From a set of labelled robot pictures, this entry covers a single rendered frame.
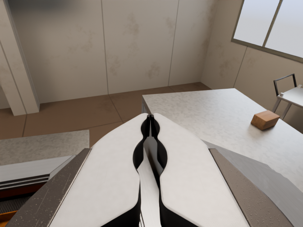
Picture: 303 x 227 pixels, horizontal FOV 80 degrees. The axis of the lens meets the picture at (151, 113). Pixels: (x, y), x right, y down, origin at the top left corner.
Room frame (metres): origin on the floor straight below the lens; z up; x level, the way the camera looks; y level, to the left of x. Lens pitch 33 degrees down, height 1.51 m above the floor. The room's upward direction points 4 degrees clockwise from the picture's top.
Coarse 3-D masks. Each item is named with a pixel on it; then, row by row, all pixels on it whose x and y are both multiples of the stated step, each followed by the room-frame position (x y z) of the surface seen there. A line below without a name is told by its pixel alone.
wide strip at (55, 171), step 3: (72, 156) 0.59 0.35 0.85; (69, 159) 0.57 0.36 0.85; (66, 162) 0.55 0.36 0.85; (60, 165) 0.53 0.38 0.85; (63, 165) 0.53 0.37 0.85; (57, 168) 0.51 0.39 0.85; (60, 168) 0.51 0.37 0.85; (54, 171) 0.50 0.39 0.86; (57, 171) 0.50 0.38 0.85; (51, 174) 0.48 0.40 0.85; (54, 174) 0.48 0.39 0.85; (51, 177) 0.47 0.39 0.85
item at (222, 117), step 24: (144, 96) 0.87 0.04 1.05; (168, 96) 0.89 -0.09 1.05; (192, 96) 0.91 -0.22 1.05; (216, 96) 0.94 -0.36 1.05; (240, 96) 0.96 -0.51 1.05; (192, 120) 0.68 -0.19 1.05; (216, 120) 0.69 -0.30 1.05; (240, 120) 0.71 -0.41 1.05; (216, 144) 0.53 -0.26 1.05; (240, 144) 0.54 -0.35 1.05; (264, 144) 0.55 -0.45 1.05; (288, 144) 0.56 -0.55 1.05; (288, 168) 0.43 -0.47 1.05
